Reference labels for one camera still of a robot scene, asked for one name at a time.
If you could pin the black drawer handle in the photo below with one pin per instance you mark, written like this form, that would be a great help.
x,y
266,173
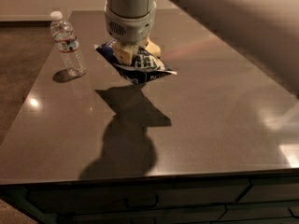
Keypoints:
x,y
141,203

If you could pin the clear plastic water bottle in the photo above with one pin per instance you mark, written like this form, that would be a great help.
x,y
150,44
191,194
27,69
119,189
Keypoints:
x,y
67,43

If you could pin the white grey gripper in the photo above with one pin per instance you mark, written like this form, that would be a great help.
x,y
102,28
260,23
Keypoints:
x,y
132,28

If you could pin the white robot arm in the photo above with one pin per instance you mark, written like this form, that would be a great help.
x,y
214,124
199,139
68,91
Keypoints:
x,y
266,32

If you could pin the dark cabinet drawer front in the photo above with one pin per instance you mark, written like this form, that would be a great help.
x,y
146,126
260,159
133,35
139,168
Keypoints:
x,y
136,197

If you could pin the yellow sponge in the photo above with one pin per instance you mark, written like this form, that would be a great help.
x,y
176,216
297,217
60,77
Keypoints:
x,y
153,49

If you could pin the blue Kettle chip bag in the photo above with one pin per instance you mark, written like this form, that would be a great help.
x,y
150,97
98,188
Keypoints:
x,y
144,67

